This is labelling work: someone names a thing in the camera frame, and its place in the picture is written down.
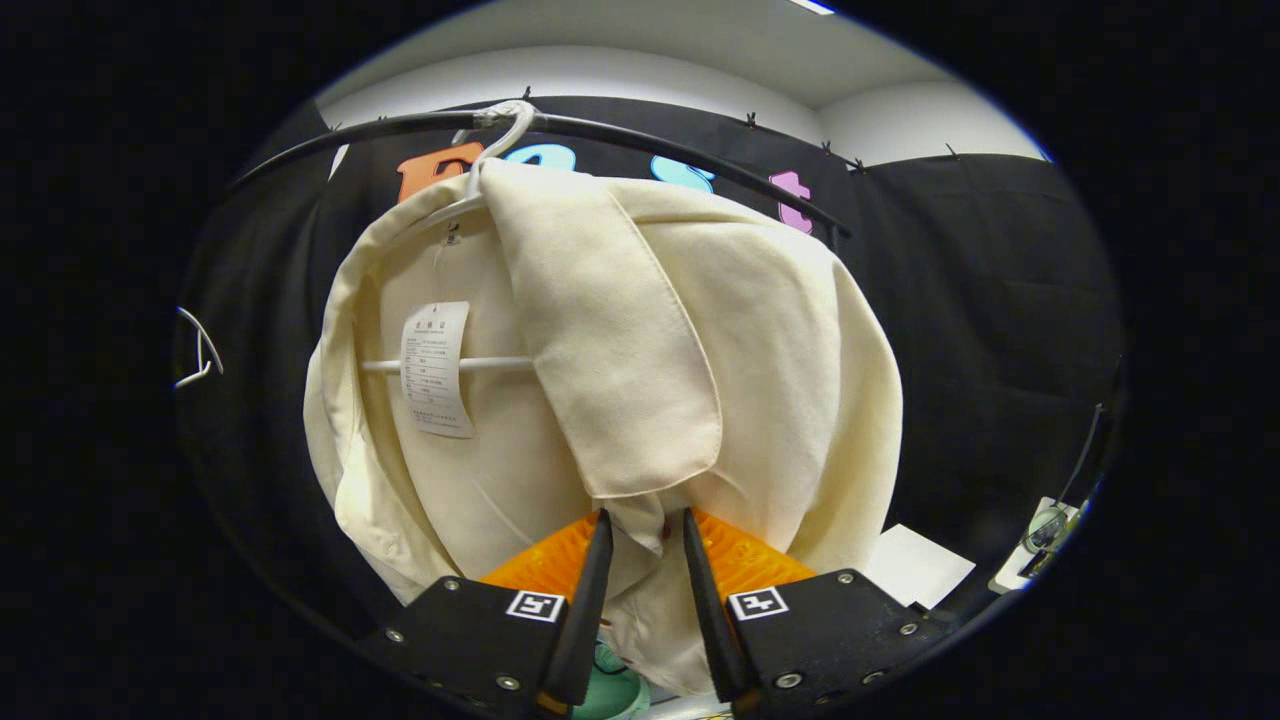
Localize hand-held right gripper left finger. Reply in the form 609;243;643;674
365;508;614;719

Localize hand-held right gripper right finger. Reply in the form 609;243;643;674
683;506;951;713

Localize green laundry hamper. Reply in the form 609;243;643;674
575;640;651;720

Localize cream shirt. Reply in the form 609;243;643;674
303;158;904;698

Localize white plastic hanger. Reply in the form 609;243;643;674
175;305;226;391
360;100;538;376

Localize black clothes rack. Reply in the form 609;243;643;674
228;108;853;239

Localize white floor device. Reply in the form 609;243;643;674
988;495;1086;596

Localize black backdrop cloth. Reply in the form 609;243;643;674
175;95;1126;641

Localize row of black cloth clips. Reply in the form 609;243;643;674
325;85;961;173

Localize thin black cable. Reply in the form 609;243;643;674
1055;400;1106;506

